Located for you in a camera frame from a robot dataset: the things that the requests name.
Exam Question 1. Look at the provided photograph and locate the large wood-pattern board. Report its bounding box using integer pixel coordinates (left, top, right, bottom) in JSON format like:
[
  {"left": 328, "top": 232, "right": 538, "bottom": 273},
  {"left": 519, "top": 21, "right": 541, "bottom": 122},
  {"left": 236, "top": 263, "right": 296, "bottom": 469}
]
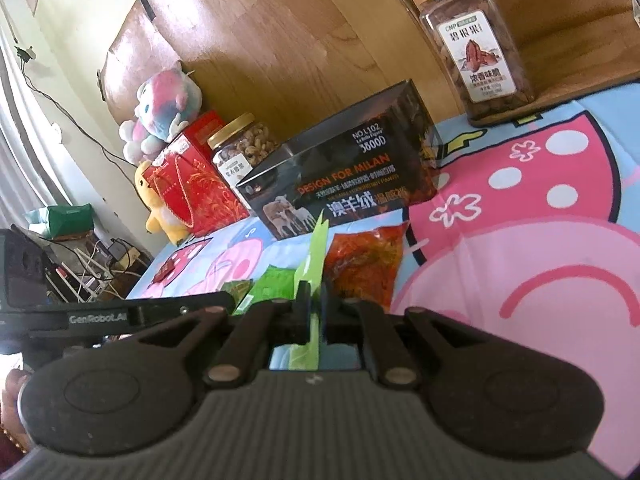
[{"left": 99, "top": 0, "right": 467, "bottom": 163}]

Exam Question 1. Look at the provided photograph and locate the pink and blue plush toy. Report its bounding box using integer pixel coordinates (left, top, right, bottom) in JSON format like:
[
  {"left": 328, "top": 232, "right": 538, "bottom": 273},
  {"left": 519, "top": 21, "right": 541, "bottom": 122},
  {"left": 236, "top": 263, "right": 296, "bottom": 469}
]
[{"left": 118, "top": 62, "right": 204, "bottom": 166}]

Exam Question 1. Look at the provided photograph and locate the black cable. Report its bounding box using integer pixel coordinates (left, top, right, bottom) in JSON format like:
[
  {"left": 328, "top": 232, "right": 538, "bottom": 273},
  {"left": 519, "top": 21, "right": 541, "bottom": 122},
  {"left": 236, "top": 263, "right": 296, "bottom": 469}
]
[{"left": 21, "top": 57, "right": 140, "bottom": 167}]

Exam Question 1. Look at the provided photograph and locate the small wood-pattern board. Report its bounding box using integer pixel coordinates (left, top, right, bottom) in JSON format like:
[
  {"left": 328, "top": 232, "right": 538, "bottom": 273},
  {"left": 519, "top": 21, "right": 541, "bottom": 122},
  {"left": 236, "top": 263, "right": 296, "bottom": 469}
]
[{"left": 398, "top": 0, "right": 640, "bottom": 113}]

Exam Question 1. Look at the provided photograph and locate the red gift box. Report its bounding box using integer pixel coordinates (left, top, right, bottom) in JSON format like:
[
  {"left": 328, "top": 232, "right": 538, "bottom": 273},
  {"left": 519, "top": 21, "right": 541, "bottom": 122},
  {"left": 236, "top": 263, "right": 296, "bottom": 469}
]
[{"left": 142, "top": 110, "right": 252, "bottom": 239}]

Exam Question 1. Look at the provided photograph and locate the small dark green packet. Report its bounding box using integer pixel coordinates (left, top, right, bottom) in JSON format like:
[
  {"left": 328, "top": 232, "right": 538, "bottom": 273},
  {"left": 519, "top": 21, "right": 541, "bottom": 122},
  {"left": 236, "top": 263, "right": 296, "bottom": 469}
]
[{"left": 219, "top": 280, "right": 252, "bottom": 307}]

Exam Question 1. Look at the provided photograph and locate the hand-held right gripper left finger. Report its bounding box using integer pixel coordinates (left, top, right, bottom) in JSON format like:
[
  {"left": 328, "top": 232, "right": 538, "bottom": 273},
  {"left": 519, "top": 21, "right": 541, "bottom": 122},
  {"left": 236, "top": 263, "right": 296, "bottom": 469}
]
[{"left": 100, "top": 280, "right": 316, "bottom": 392}]

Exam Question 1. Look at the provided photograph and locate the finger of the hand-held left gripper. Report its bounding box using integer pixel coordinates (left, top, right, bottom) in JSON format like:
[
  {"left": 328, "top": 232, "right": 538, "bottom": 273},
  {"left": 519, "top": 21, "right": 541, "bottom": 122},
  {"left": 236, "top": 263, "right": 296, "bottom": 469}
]
[{"left": 132, "top": 292, "right": 237, "bottom": 329}]

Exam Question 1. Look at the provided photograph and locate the orange-red snack packet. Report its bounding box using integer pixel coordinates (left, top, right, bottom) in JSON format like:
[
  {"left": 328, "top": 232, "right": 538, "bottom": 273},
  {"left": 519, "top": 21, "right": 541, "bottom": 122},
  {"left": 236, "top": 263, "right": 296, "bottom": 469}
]
[{"left": 321, "top": 224, "right": 412, "bottom": 313}]

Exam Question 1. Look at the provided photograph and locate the grey curtain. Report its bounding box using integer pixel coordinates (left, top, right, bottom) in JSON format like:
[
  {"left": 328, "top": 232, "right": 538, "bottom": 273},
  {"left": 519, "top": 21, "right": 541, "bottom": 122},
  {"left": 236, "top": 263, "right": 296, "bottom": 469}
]
[{"left": 0, "top": 7, "right": 72, "bottom": 233}]

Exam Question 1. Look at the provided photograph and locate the round jar with gold lid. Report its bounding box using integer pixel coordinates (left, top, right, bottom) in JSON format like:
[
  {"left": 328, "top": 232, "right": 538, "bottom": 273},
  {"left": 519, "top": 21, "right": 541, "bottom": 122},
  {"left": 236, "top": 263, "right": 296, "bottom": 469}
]
[{"left": 206, "top": 112, "right": 279, "bottom": 187}]

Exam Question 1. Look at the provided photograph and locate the green bag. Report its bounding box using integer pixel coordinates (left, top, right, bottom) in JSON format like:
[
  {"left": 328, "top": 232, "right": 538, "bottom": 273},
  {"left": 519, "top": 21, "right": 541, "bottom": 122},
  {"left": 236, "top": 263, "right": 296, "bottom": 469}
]
[{"left": 23, "top": 203, "right": 97, "bottom": 242}]

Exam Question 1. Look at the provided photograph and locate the white wire rack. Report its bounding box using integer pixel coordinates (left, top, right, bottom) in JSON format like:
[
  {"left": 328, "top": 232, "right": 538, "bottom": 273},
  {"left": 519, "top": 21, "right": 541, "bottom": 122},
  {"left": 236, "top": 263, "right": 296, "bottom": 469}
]
[{"left": 46, "top": 246, "right": 110, "bottom": 304}]

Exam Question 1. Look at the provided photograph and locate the light green snack packet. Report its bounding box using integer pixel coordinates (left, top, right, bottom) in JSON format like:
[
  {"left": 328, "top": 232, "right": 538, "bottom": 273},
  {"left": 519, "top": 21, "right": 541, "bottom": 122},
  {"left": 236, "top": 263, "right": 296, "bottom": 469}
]
[{"left": 289, "top": 209, "right": 332, "bottom": 370}]

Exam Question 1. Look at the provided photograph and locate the power strip with plugs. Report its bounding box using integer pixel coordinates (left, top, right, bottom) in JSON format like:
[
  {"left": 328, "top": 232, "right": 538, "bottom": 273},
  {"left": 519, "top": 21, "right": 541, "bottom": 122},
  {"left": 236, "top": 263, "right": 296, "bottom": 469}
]
[{"left": 92, "top": 238, "right": 152, "bottom": 275}]

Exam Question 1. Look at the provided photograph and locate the yellow plush duck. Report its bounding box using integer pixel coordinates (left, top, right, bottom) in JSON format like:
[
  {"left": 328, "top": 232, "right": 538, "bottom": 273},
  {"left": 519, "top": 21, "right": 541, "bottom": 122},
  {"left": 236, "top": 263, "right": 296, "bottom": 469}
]
[{"left": 133, "top": 159, "right": 192, "bottom": 246}]

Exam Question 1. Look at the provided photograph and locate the black printed box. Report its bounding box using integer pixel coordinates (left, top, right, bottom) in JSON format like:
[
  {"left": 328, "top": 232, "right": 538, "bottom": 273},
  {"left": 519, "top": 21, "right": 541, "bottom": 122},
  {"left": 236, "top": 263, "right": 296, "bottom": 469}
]
[{"left": 235, "top": 78, "right": 444, "bottom": 241}]

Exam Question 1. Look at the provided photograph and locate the cartoon pig printed bedsheet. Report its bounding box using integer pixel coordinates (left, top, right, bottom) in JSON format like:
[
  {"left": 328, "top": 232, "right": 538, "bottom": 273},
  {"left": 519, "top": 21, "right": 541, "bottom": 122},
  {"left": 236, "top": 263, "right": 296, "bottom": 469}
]
[{"left": 125, "top": 76, "right": 640, "bottom": 480}]

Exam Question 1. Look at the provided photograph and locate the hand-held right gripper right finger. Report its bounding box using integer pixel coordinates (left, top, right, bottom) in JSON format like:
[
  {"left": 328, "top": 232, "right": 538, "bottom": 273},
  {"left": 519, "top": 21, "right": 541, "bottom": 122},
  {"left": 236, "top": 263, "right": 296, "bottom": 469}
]
[{"left": 319, "top": 282, "right": 531, "bottom": 390}]

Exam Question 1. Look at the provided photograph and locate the square jar with gold lid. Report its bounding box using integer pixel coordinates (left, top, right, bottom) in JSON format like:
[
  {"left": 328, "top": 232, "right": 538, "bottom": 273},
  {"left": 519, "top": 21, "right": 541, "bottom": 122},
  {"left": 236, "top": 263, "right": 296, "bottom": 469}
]
[{"left": 410, "top": 0, "right": 537, "bottom": 129}]

